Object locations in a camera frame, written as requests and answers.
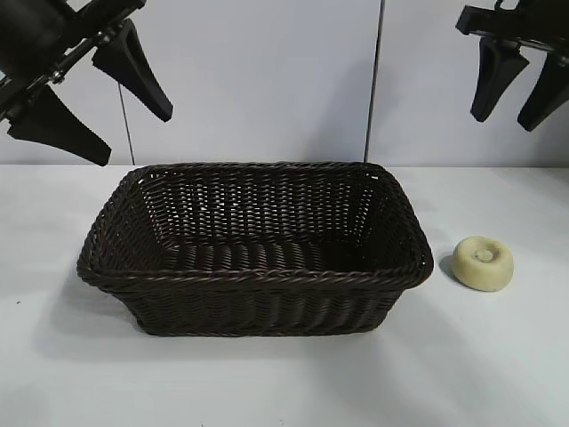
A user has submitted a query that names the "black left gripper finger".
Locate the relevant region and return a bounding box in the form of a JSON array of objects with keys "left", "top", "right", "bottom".
[
  {"left": 91, "top": 20, "right": 174, "bottom": 122},
  {"left": 6, "top": 84, "right": 112, "bottom": 167}
]

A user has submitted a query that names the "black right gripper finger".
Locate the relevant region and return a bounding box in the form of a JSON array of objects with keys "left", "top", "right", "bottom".
[
  {"left": 517, "top": 52, "right": 569, "bottom": 133},
  {"left": 469, "top": 37, "right": 530, "bottom": 124}
]

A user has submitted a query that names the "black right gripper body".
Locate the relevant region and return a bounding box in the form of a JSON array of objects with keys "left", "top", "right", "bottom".
[{"left": 455, "top": 0, "right": 569, "bottom": 59}]

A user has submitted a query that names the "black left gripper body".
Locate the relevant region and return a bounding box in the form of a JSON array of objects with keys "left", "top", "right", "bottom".
[{"left": 0, "top": 0, "right": 146, "bottom": 130}]

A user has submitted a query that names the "pale yellow round pastry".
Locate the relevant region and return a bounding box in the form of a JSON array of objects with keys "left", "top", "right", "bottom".
[{"left": 452, "top": 235, "right": 517, "bottom": 294}]

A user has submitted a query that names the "dark brown woven basket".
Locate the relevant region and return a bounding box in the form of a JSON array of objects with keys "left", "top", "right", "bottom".
[{"left": 77, "top": 160, "right": 435, "bottom": 338}]

